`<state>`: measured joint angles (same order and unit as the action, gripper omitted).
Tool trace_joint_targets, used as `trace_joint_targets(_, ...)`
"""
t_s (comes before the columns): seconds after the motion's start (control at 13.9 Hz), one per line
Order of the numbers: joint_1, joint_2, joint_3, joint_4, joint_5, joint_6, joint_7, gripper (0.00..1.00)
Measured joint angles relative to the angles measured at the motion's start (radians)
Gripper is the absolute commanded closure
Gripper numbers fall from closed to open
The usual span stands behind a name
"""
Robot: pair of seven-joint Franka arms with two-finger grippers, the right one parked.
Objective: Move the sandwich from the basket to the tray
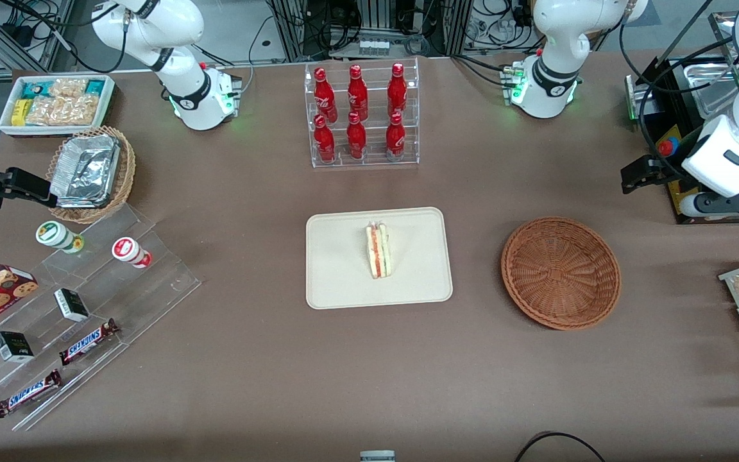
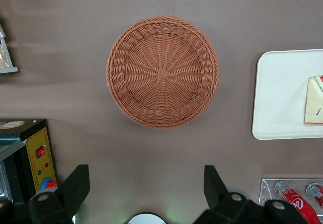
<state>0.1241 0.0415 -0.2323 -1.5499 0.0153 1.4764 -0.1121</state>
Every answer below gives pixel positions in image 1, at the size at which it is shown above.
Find black control box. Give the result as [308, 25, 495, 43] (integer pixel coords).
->
[626, 55, 739, 225]

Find round brown wicker basket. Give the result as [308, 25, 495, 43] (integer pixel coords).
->
[501, 217, 622, 331]

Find steel pan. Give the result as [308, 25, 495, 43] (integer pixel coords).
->
[708, 12, 739, 53]
[683, 58, 739, 121]

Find green lid drink bottle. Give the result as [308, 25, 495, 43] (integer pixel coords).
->
[36, 221, 85, 254]

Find aluminium foil tray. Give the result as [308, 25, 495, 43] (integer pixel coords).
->
[49, 133, 121, 209]

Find large clear cracker bag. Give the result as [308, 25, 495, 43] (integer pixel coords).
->
[26, 94, 99, 126]

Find black table cable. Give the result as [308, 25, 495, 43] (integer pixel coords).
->
[514, 431, 607, 462]

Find aluminium frame rack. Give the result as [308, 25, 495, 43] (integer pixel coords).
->
[267, 0, 473, 62]

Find small black box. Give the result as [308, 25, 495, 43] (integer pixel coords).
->
[54, 288, 90, 323]
[0, 331, 35, 363]

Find black diagonal pole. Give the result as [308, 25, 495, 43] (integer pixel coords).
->
[665, 0, 715, 62]

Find snickers bar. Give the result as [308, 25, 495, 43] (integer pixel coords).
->
[0, 369, 63, 419]
[58, 319, 120, 366]

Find red cola bottle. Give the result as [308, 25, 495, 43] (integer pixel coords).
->
[346, 112, 367, 160]
[387, 62, 408, 117]
[386, 112, 406, 161]
[348, 64, 369, 121]
[314, 114, 336, 162]
[314, 67, 339, 124]

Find white plastic snack bin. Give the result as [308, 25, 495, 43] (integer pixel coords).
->
[0, 74, 117, 139]

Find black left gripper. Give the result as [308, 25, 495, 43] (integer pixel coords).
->
[622, 155, 681, 194]

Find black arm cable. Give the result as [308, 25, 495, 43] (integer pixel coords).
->
[618, 35, 739, 182]

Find triangle sandwich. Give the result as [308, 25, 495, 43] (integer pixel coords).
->
[365, 220, 393, 280]

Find red lid drink bottle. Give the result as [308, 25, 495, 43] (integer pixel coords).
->
[112, 237, 152, 269]

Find small clear cracker bag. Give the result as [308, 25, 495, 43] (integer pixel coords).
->
[49, 78, 88, 98]

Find clear acrylic bottle rack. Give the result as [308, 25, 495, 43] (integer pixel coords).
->
[304, 58, 420, 169]

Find light brown wicker basket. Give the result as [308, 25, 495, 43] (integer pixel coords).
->
[46, 126, 137, 225]

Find cream rectangular tray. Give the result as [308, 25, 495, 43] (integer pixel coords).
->
[306, 207, 454, 310]

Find clear acrylic stepped shelf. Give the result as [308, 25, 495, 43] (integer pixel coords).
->
[0, 204, 202, 432]

